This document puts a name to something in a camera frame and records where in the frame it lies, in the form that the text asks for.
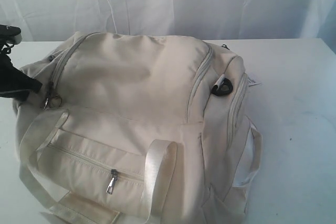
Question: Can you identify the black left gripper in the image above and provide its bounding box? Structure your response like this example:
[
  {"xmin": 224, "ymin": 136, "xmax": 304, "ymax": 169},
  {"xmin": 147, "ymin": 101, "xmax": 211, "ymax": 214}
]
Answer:
[{"xmin": 1, "ymin": 25, "xmax": 42, "ymax": 98}]

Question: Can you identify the cream duffel bag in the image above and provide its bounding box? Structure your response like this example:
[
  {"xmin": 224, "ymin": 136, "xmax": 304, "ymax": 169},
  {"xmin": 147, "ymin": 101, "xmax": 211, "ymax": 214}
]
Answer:
[{"xmin": 13, "ymin": 33, "xmax": 262, "ymax": 223}]

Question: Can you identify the white paper hang tag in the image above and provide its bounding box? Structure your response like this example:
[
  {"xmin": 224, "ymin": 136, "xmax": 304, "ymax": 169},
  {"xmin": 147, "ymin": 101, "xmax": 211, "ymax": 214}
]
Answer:
[{"xmin": 247, "ymin": 75, "xmax": 261, "ymax": 87}]

